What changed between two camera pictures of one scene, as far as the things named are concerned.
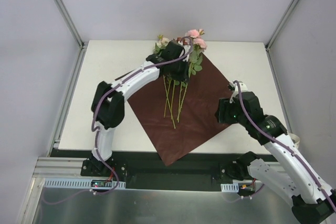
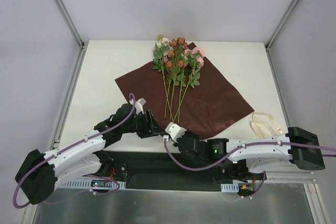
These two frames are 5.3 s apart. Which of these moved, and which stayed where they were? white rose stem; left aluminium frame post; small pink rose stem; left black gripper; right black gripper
Moved: small pink rose stem; left black gripper; right black gripper
Stayed: white rose stem; left aluminium frame post
